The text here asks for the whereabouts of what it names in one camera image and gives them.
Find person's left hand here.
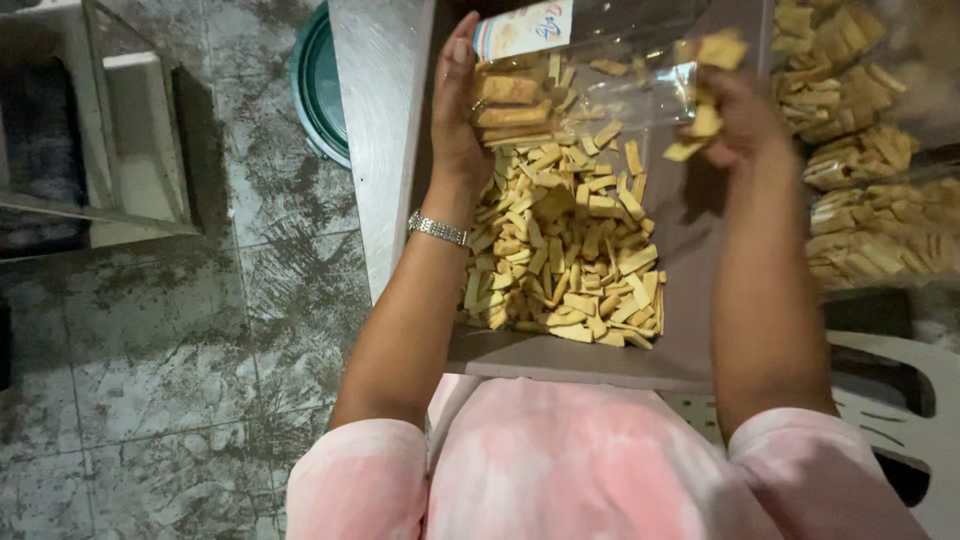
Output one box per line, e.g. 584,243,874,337
427,10,496,198

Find person's right hand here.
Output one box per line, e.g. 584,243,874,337
691,69,790,173

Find handful of yellow crackers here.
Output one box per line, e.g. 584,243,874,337
661,30,750,163

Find clear plastic bag white label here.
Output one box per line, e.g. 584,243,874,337
471,0,703,148

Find crackers inside clear bag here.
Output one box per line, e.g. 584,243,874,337
474,51,633,147

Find packed bag of crackers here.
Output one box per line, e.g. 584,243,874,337
772,0,890,76
776,63,910,145
806,178,960,291
802,123,922,190

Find green round bucket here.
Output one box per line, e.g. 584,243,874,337
289,0,353,171

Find pile of yellow cracker sticks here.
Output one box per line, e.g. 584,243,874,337
457,120,669,351

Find grey rectangular tray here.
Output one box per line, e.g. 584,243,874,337
408,0,778,396

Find grey metal rack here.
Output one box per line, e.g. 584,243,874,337
0,0,205,264

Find white plastic chair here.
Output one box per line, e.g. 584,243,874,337
660,330,960,540

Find pink tie-dye shirt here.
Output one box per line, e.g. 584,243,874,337
285,373,933,540

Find silver metal wrist bracelet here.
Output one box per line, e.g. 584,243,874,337
407,210,471,249

